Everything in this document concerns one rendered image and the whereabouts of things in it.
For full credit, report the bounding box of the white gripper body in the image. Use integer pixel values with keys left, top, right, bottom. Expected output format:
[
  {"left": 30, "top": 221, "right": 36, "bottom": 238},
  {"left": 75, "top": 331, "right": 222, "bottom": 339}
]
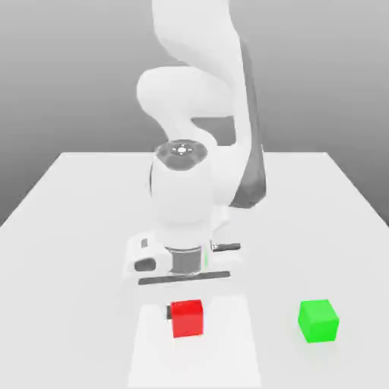
[{"left": 133, "top": 267, "right": 244, "bottom": 298}]

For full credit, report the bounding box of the small red cube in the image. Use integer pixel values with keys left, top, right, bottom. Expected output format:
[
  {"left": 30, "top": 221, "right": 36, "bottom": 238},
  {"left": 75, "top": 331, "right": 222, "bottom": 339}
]
[{"left": 169, "top": 299, "right": 204, "bottom": 339}]

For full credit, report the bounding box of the small green cube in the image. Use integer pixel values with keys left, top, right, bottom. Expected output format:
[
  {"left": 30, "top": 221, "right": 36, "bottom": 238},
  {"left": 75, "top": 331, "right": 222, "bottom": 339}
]
[{"left": 297, "top": 299, "right": 340, "bottom": 345}]

